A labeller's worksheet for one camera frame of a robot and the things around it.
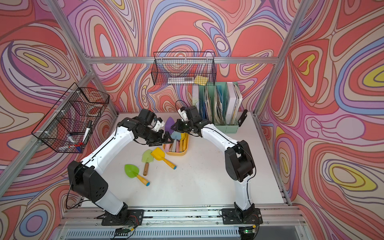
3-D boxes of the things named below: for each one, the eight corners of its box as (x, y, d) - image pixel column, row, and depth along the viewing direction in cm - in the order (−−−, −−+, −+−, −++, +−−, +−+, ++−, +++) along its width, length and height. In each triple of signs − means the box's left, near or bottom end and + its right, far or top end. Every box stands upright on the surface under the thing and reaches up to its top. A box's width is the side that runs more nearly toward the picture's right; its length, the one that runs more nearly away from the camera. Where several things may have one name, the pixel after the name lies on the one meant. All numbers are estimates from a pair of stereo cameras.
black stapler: (236, 125, 116) (238, 120, 111) (243, 113, 123) (245, 108, 119) (240, 126, 114) (242, 121, 110) (247, 115, 122) (249, 110, 118)
